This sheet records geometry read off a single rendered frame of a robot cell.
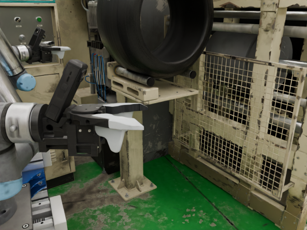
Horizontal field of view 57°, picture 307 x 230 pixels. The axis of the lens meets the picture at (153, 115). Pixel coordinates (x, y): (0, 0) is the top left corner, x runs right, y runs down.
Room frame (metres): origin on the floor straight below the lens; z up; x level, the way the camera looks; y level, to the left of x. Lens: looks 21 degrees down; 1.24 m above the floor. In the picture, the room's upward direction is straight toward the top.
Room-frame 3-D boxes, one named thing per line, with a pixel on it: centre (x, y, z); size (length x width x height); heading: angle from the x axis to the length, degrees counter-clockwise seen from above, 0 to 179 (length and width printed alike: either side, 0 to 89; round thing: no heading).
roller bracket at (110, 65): (1.72, 0.10, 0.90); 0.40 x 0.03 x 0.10; 125
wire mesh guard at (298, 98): (1.57, -0.40, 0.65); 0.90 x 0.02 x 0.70; 35
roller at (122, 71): (1.49, 0.11, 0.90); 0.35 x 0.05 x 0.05; 35
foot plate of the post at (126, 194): (1.77, 0.16, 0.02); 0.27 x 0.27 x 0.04; 35
